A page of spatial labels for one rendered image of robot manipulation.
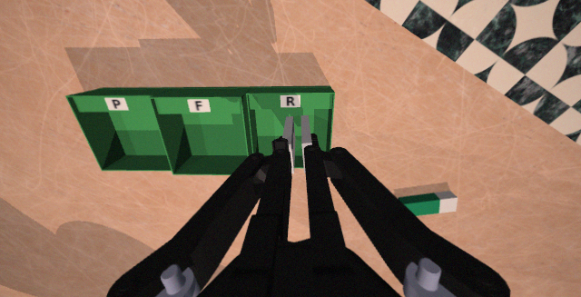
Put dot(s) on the green three-compartment bin rack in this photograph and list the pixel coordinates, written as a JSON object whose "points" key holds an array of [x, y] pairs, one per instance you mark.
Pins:
{"points": [[204, 130]]}

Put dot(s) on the white and green eraser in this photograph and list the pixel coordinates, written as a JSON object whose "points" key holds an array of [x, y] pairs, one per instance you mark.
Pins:
{"points": [[430, 203]]}

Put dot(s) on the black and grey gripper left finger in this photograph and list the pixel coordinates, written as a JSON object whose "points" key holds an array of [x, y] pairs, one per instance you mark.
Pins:
{"points": [[184, 265]]}

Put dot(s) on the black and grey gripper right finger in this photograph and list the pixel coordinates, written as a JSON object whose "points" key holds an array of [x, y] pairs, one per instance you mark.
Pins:
{"points": [[426, 264]]}

